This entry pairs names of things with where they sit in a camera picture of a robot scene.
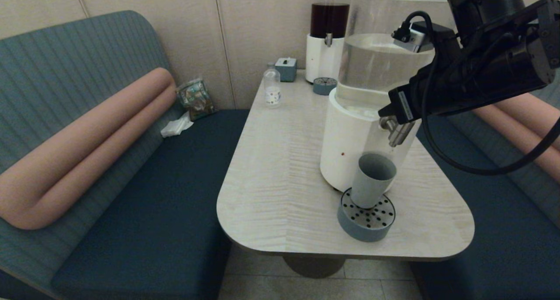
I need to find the large round perforated drip tray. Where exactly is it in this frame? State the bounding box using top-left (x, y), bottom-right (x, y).
top-left (337, 188), bottom-right (396, 243)

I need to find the dark blue seat cushion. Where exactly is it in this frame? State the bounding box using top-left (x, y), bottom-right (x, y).
top-left (409, 113), bottom-right (560, 300)
top-left (50, 109), bottom-right (250, 300)

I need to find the metal water dispenser tap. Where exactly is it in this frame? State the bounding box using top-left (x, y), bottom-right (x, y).
top-left (380, 116), bottom-right (416, 147)

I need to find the grey-blue plastic cup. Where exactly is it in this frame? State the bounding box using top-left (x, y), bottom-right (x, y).
top-left (350, 154), bottom-right (397, 210)

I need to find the small round drip tray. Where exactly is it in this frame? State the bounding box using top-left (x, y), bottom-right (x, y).
top-left (312, 77), bottom-right (337, 96)

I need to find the grey table pedestal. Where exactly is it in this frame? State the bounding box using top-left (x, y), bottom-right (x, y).
top-left (282, 255), bottom-right (346, 279)

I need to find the dark drink dispenser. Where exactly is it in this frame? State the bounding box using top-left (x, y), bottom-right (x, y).
top-left (305, 0), bottom-right (352, 84)

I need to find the large clear water dispenser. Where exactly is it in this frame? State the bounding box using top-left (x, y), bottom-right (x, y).
top-left (319, 0), bottom-right (458, 194)

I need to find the green printed snack bag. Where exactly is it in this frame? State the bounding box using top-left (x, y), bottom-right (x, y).
top-left (175, 77), bottom-right (217, 122)

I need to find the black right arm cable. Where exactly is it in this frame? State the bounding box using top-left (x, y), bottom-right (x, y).
top-left (402, 10), bottom-right (560, 175)

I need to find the clear bottle with white label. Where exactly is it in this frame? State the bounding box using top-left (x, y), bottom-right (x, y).
top-left (263, 63), bottom-right (281, 109)

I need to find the blue-grey tissue box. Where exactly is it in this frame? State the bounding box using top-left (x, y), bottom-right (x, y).
top-left (275, 57), bottom-right (298, 82)

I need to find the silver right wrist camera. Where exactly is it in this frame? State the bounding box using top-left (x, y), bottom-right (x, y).
top-left (392, 26), bottom-right (428, 53)

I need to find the crumpled white tissue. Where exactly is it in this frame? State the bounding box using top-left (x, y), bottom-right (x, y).
top-left (160, 112), bottom-right (194, 138)

